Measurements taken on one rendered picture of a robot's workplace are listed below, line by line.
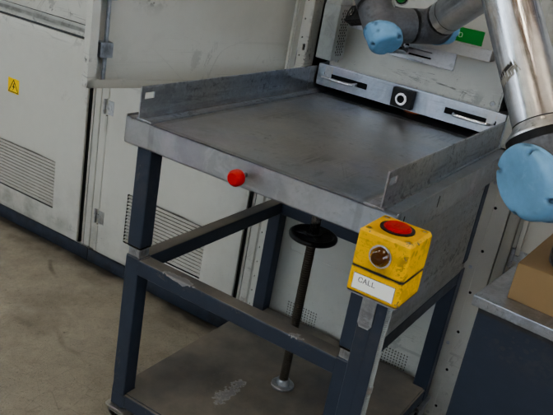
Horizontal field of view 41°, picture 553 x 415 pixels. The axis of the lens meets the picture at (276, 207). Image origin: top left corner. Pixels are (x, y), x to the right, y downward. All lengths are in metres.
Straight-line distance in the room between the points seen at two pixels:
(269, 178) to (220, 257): 1.01
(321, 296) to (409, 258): 1.21
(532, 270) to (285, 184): 0.45
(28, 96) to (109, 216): 0.54
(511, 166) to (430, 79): 0.85
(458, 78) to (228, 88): 0.59
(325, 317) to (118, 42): 0.99
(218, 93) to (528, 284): 0.83
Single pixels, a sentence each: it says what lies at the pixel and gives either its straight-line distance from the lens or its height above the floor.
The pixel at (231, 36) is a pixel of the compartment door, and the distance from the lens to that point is 1.96.
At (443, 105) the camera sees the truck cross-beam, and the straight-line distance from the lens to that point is 1.94.
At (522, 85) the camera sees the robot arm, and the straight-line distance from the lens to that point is 1.17.
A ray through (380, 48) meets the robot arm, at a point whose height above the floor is 1.05.
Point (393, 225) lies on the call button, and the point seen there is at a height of 0.91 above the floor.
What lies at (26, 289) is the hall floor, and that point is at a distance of 2.59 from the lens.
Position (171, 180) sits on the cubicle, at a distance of 2.39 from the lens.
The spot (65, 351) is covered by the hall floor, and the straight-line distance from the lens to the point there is 2.28.
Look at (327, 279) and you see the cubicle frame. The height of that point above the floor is 0.33.
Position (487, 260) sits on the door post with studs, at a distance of 1.95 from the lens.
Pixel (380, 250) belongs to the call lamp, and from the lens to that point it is 0.99.
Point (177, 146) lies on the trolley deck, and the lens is 1.47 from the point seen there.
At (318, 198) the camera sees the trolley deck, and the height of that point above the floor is 0.83.
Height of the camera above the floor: 1.26
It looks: 21 degrees down
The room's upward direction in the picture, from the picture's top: 10 degrees clockwise
